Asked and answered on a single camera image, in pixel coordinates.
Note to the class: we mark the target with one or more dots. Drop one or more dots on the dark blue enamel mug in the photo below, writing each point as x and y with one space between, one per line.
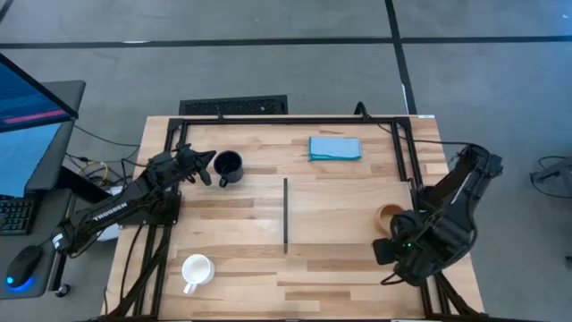
228 166

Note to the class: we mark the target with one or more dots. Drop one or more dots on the blue folded cloth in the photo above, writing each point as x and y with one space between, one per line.
335 148

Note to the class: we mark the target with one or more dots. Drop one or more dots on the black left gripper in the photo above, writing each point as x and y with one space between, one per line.
185 161

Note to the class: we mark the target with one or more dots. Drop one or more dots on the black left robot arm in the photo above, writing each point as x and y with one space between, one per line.
111 210

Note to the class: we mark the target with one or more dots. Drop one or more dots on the black desk caster wheel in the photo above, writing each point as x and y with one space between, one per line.
62 290

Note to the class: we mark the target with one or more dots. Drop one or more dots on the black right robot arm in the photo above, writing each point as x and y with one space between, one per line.
465 188

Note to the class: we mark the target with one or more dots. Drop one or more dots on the black aluminium table frame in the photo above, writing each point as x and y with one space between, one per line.
290 121

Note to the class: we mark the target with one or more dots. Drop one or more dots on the computer monitor blue screen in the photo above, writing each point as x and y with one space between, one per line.
22 103

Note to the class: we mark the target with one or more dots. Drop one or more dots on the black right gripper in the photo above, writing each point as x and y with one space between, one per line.
406 226

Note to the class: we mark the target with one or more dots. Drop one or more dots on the black keyboard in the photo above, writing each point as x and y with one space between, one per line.
15 214

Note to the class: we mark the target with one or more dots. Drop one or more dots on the grey floor stand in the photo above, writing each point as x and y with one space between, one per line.
554 172

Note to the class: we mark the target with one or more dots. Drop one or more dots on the black computer mouse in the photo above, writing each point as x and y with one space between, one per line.
24 265

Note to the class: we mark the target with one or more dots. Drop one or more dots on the black floor grille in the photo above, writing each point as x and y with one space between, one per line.
232 106

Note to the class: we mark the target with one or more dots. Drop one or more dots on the white ceramic mug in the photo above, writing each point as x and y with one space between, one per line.
197 269

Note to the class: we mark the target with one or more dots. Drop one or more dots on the grey side desk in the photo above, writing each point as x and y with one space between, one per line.
42 286

